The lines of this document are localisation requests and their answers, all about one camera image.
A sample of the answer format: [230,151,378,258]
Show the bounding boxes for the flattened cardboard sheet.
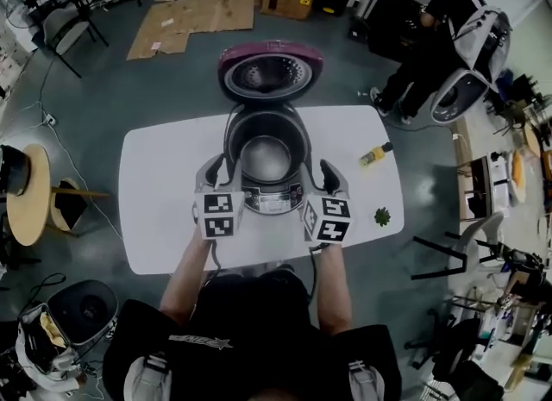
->
[126,0,267,62]

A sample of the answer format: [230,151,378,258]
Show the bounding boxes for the purple rice cooker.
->
[216,39,326,216]

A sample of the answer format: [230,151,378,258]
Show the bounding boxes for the grey padded chair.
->
[41,1,110,79]

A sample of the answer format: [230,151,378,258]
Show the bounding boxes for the white grey backpack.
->
[429,0,515,125]
[14,279,121,393]

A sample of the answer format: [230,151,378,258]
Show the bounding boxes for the person's shoulder strap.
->
[123,352,173,401]
[346,359,386,401]

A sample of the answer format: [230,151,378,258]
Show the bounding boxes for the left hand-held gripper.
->
[191,152,247,241]

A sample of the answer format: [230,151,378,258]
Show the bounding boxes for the white chair black legs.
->
[411,210,506,282]

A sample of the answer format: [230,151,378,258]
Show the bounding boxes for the person's black shirt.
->
[102,270,403,401]

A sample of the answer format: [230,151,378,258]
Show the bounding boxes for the person's left shoulder strap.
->
[123,352,173,401]

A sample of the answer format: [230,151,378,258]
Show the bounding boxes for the black metal cabinet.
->
[348,0,435,64]

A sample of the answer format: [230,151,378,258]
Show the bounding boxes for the black pot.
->
[0,144,33,197]

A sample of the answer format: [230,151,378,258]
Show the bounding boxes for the person's right shoe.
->
[257,263,297,279]

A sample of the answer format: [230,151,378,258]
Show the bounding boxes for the round wooden side table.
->
[5,143,111,247]

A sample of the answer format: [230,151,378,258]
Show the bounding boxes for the person's right forearm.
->
[312,241,353,336]

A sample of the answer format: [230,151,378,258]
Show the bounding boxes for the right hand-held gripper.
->
[298,157,359,245]

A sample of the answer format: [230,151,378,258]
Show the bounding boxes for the dark metal pot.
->
[228,110,309,186]

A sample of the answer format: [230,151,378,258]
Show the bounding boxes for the small green plant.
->
[373,205,392,229]

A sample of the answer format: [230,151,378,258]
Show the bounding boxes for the yellow oil bottle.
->
[358,141,395,169]

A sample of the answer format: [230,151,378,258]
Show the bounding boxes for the person's right shoulder strap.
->
[346,359,386,401]

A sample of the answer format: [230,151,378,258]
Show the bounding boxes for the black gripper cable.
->
[306,243,320,305]
[202,238,225,292]

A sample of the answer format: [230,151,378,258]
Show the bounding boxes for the person's left forearm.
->
[159,235,213,328]

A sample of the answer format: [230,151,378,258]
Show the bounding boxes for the standing floor fan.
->
[4,0,54,30]

